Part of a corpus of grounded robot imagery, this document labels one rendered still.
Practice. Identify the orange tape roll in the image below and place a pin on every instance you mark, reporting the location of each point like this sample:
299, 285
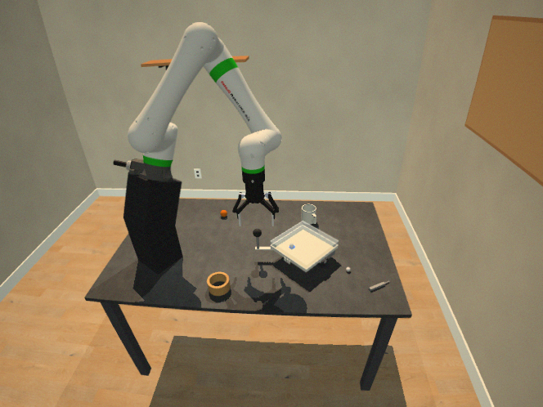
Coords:
219, 290

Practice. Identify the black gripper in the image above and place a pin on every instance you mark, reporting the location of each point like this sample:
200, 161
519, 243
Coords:
255, 195

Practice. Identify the grey mug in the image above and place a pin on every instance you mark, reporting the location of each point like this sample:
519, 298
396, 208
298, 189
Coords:
308, 215

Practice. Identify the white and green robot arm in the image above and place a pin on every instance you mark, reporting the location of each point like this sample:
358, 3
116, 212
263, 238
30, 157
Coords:
152, 130

